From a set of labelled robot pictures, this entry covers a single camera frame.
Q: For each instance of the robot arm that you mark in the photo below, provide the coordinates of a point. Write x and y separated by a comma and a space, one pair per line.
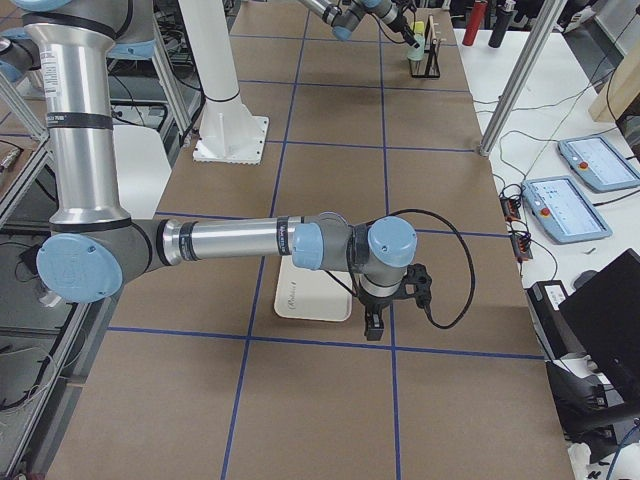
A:
110, 179
344, 22

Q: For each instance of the cream rabbit tray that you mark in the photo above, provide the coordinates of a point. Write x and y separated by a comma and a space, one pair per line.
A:
310, 295

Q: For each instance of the teach pendant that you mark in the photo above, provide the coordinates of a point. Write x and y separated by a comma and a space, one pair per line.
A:
563, 211
598, 163

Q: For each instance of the far teach pendant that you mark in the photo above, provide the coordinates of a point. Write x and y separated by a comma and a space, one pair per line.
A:
598, 163

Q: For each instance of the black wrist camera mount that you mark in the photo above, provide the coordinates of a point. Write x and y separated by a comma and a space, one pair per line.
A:
419, 282

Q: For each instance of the red bottle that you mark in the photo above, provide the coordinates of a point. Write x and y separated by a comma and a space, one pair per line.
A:
474, 22

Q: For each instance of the aluminium frame post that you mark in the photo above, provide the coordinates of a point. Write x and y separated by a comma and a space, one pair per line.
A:
533, 47

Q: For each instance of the green cup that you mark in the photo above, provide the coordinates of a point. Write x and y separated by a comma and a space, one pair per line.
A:
415, 53

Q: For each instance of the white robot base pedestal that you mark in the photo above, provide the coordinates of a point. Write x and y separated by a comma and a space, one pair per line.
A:
228, 132

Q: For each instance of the black monitor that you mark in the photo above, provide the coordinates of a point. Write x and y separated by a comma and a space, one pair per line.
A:
604, 316

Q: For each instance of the black wire cup rack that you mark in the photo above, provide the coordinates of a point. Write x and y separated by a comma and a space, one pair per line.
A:
429, 67

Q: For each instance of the black bottle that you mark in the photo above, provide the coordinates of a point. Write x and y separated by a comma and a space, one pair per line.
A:
504, 14

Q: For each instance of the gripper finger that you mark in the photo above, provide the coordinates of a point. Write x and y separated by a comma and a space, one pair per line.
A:
374, 333

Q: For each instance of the near teach pendant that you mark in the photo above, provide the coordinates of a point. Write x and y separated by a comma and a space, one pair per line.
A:
563, 211

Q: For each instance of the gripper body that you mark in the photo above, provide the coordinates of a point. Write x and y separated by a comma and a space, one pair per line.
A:
372, 305
401, 27

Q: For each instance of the black small box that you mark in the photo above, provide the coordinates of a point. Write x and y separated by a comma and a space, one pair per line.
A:
556, 336

